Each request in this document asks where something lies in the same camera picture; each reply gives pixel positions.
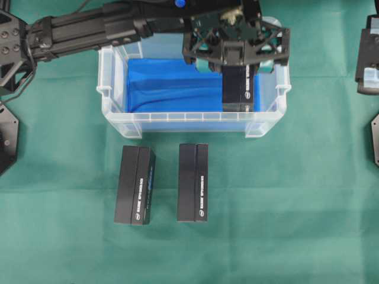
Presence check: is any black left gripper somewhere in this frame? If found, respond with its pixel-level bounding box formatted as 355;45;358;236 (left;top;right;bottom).
182;8;290;73

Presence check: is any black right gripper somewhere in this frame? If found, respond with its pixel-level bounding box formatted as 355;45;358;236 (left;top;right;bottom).
355;14;378;95

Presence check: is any black camera box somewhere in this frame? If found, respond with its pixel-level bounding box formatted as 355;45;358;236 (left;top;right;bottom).
114;146;156;225
176;144;208;222
222;65;255;112

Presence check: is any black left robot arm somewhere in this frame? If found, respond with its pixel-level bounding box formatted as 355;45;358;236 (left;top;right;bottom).
1;1;290;104

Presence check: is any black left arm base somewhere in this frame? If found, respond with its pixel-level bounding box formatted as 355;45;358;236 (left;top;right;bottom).
0;104;19;175

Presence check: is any blue cloth in case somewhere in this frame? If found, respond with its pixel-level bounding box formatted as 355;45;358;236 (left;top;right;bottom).
124;59;261;113

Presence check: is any clear plastic storage case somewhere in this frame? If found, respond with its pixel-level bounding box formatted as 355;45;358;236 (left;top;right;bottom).
97;34;291;139

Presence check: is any green table cloth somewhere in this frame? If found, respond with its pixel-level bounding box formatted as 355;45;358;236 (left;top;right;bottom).
1;1;378;283

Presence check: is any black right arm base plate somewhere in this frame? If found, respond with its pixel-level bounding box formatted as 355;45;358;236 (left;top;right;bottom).
368;114;379;167

